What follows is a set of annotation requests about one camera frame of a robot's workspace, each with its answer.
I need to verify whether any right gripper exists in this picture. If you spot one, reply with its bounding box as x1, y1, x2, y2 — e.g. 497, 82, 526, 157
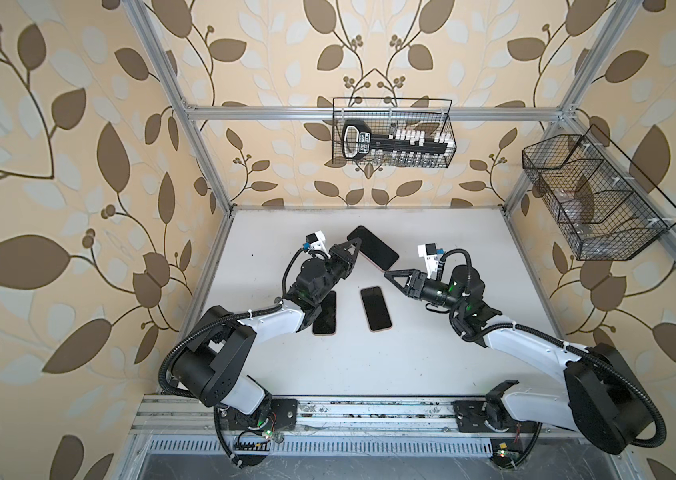
385, 270, 465, 316

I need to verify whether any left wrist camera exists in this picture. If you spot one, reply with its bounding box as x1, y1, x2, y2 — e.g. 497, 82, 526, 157
303, 231, 328, 255

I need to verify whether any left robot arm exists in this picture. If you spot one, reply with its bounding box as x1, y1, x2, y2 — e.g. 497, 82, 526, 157
157, 233, 361, 421

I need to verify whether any socket set on black rail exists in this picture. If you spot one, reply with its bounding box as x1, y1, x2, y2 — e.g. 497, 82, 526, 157
338, 120, 456, 165

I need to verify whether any phone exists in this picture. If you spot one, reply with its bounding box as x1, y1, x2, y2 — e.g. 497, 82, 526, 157
360, 286, 392, 332
312, 291, 337, 336
347, 225, 399, 271

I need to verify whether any aluminium frame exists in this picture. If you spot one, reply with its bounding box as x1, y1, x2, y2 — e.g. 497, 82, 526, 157
115, 0, 676, 480

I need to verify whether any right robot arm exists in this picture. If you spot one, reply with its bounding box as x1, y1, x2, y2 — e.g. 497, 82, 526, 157
384, 264, 668, 454

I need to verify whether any wire basket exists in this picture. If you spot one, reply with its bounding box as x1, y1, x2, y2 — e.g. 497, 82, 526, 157
331, 96, 457, 169
522, 124, 676, 261

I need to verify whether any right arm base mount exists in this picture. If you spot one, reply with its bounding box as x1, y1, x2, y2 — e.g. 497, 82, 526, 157
452, 400, 543, 470

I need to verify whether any back wire basket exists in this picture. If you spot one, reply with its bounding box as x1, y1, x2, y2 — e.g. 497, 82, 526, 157
331, 96, 457, 169

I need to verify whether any right wire basket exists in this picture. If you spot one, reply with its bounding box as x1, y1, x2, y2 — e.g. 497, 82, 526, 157
522, 124, 676, 261

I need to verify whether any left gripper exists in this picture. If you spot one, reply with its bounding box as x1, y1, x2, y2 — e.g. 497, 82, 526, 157
310, 235, 359, 306

